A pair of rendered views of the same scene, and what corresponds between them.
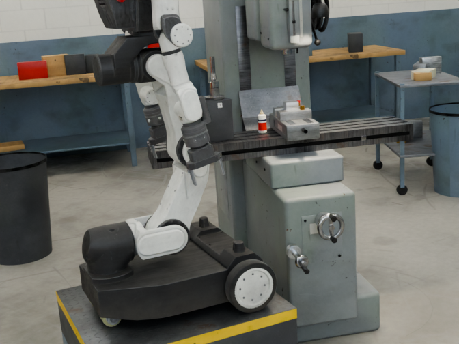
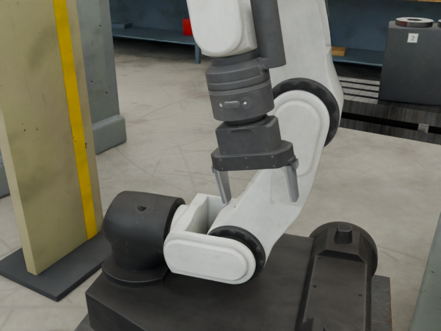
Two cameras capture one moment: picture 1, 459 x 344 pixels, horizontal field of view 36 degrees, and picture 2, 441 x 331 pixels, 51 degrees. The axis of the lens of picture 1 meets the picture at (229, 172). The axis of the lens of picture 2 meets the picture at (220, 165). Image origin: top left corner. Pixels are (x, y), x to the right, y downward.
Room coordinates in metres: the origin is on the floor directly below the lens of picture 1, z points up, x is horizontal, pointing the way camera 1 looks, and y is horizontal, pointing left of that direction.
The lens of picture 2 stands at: (1.89, -0.28, 1.29)
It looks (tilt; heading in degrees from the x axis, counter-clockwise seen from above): 25 degrees down; 40
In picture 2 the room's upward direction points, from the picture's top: straight up
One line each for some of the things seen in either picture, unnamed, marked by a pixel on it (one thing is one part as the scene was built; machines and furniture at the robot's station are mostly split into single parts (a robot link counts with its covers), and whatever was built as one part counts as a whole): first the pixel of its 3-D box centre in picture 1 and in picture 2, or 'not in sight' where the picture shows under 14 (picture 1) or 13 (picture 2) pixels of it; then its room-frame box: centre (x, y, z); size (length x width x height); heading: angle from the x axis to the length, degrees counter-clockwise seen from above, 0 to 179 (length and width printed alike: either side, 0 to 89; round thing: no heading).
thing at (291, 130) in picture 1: (293, 121); not in sight; (3.21, -0.31, 0.97); 0.35 x 0.15 x 0.11; 9
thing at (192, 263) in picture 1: (164, 254); (232, 270); (2.59, 0.28, 0.59); 0.64 x 0.52 x 0.33; 114
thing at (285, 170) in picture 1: (291, 160); not in sight; (3.23, -0.30, 0.78); 0.50 x 0.35 x 0.12; 11
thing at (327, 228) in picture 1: (328, 224); not in sight; (2.74, -0.39, 0.62); 0.16 x 0.12 x 0.12; 11
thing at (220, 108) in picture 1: (205, 119); (428, 60); (3.16, 0.09, 1.02); 0.22 x 0.12 x 0.20; 112
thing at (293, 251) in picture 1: (298, 258); not in sight; (2.69, -0.26, 0.50); 0.22 x 0.06 x 0.06; 11
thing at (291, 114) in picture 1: (294, 114); not in sight; (3.18, -0.32, 1.01); 0.15 x 0.06 x 0.04; 99
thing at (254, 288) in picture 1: (251, 285); not in sight; (2.44, -0.05, 0.50); 0.20 x 0.05 x 0.20; 114
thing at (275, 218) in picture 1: (296, 232); not in sight; (3.21, -0.30, 0.42); 0.81 x 0.32 x 0.60; 11
